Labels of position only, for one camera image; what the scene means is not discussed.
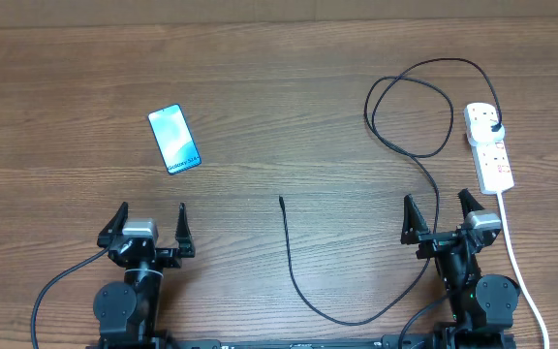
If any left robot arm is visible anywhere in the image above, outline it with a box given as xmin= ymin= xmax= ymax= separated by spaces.
xmin=93 ymin=202 xmax=196 ymax=348

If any white power strip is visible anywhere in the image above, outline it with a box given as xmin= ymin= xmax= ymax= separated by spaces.
xmin=463 ymin=103 xmax=514 ymax=195

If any Samsung Galaxy smartphone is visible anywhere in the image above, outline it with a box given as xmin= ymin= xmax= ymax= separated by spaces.
xmin=147 ymin=104 xmax=202 ymax=175

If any black USB charging cable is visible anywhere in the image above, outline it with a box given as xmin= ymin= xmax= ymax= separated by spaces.
xmin=278 ymin=57 xmax=504 ymax=327

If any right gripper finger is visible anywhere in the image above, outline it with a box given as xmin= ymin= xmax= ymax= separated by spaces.
xmin=457 ymin=189 xmax=484 ymax=219
xmin=402 ymin=194 xmax=429 ymax=236

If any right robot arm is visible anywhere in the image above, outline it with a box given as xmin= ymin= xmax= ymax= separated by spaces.
xmin=397 ymin=189 xmax=520 ymax=349

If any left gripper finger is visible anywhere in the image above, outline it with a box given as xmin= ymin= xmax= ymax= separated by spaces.
xmin=175 ymin=203 xmax=194 ymax=250
xmin=99 ymin=202 xmax=129 ymax=237

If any white power strip cord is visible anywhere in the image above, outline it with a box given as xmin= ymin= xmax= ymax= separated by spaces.
xmin=495 ymin=191 xmax=551 ymax=349

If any white USB charger plug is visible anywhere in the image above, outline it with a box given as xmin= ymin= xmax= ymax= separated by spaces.
xmin=467 ymin=119 xmax=506 ymax=146

